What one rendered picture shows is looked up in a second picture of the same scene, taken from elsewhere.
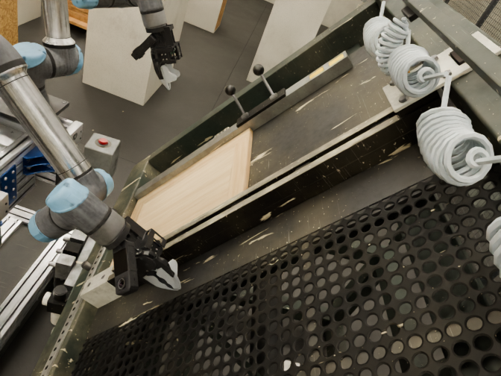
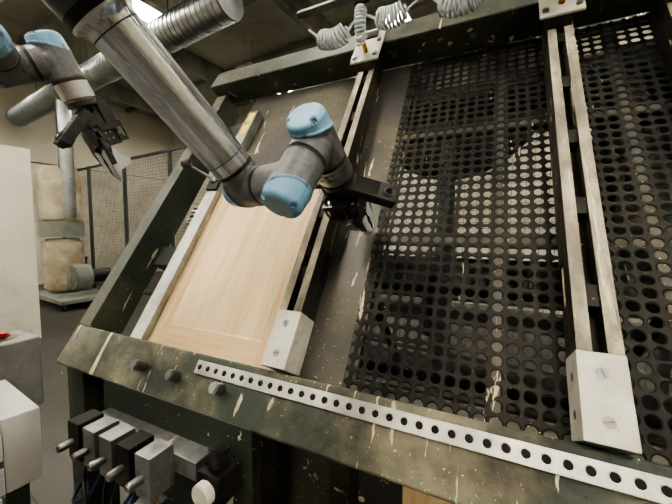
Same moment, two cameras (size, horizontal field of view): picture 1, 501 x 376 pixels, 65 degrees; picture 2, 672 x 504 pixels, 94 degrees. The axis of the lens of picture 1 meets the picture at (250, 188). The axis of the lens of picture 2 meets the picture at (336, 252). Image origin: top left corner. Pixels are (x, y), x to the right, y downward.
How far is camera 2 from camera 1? 112 cm
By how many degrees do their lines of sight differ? 58
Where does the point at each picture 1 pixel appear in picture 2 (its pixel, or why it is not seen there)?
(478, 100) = (408, 33)
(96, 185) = not seen: hidden behind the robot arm
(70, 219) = (334, 139)
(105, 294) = (302, 338)
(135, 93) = not seen: outside the picture
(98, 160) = (13, 363)
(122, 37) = not seen: outside the picture
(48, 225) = (314, 164)
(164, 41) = (101, 118)
